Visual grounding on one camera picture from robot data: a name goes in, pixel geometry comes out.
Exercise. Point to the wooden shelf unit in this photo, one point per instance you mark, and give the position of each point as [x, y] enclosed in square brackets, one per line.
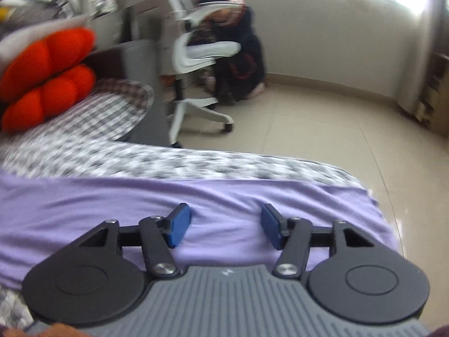
[438, 94]

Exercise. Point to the white mesh office chair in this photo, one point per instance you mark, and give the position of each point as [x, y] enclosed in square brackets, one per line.
[196, 52]

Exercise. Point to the grey checkered quilted blanket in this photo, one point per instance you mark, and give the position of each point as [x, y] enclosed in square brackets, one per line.
[105, 158]

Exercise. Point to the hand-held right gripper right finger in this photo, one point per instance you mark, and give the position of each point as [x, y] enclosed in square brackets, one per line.
[272, 224]

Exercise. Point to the pale patterned curtain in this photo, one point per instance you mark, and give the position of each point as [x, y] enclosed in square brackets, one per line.
[421, 59]

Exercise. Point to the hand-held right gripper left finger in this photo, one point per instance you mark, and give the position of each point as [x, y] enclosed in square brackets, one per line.
[179, 224]

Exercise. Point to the orange pumpkin cushion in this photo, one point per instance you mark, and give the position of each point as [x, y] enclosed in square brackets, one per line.
[45, 63]
[49, 101]

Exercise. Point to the lilac pants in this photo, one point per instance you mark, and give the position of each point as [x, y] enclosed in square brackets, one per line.
[228, 200]

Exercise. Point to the yellow capped bottle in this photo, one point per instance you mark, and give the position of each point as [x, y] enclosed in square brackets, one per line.
[2, 13]

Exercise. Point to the grey quilted bag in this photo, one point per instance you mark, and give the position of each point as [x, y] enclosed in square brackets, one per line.
[31, 12]

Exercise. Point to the dark grey sofa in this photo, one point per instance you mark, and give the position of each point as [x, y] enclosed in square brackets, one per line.
[140, 63]

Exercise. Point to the light grey pillow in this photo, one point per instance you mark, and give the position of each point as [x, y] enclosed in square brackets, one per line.
[35, 31]

